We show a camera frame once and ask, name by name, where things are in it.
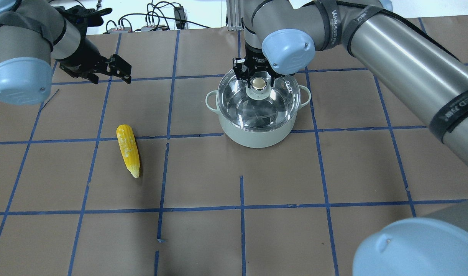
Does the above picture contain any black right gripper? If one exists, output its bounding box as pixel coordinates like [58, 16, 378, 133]
[232, 42, 284, 89]

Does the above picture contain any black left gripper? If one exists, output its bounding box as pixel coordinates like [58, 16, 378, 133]
[57, 7, 132, 85]

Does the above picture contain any glass pot lid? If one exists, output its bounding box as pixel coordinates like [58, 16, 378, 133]
[216, 70, 302, 132]

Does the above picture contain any yellow corn cob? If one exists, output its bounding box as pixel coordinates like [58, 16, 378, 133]
[116, 124, 140, 179]

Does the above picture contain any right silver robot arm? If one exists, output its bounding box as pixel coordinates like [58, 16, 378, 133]
[233, 0, 468, 276]

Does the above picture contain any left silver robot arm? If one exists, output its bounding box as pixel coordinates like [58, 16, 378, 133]
[0, 0, 132, 105]

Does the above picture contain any pale green cooking pot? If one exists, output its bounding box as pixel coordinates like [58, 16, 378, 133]
[205, 70, 312, 148]

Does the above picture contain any black power adapter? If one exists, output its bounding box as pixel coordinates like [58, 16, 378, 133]
[174, 6, 186, 25]

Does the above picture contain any brown paper table mat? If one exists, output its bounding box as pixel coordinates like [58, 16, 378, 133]
[0, 28, 468, 276]

